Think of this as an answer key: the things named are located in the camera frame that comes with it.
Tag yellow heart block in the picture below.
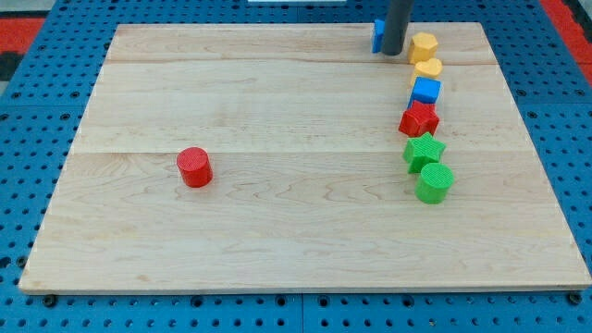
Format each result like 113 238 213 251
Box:
410 57 443 86

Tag red star block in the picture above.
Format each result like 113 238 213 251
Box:
399 100 439 137

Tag green star block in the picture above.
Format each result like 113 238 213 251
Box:
402 132 446 174

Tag blue triangle block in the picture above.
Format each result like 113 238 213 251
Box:
372 18 385 54

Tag yellow hexagon block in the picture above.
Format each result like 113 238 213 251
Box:
408 32 438 64

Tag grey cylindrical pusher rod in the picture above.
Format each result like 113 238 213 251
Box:
381 0 414 56

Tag wooden board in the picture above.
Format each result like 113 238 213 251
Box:
18 22 591 295

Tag green cylinder block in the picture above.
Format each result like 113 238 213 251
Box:
415 163 454 204

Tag blue cube block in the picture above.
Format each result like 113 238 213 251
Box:
408 76 442 107

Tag red cylinder block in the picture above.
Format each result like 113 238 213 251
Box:
177 147 213 188

